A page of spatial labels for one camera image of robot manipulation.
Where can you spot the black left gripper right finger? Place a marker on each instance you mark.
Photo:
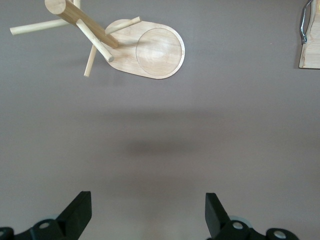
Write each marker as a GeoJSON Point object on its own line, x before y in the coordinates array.
{"type": "Point", "coordinates": [216, 217]}

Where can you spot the wooden mug rack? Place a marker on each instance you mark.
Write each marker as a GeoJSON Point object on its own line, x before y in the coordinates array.
{"type": "Point", "coordinates": [160, 52]}

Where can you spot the bamboo cutting board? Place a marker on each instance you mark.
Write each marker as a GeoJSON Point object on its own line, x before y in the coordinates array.
{"type": "Point", "coordinates": [312, 52]}

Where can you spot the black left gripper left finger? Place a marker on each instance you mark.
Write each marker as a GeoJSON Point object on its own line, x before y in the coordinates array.
{"type": "Point", "coordinates": [75, 215]}

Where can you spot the brown table cover mat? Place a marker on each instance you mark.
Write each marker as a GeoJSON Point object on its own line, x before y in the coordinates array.
{"type": "Point", "coordinates": [160, 140]}

